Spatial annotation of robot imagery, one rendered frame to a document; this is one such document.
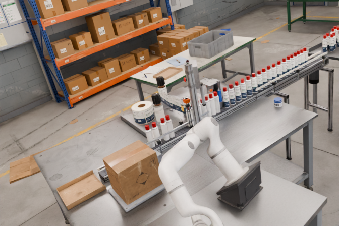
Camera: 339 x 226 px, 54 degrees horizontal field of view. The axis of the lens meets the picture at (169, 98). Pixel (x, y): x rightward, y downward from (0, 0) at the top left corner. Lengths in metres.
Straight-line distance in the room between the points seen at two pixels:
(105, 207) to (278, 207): 1.13
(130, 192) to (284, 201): 0.98
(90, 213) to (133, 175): 0.41
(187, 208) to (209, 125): 0.63
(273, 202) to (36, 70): 5.44
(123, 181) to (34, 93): 4.85
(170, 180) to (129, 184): 0.63
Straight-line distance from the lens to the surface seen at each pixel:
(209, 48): 4.65
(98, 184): 2.64
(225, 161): 2.14
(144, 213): 2.28
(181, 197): 1.67
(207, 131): 2.11
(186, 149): 1.76
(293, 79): 3.71
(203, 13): 9.19
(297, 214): 2.15
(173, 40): 6.69
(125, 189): 2.27
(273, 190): 2.29
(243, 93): 3.24
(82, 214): 2.45
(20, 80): 6.75
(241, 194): 2.11
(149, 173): 2.31
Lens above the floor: 2.37
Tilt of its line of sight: 25 degrees down
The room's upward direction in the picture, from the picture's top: 12 degrees counter-clockwise
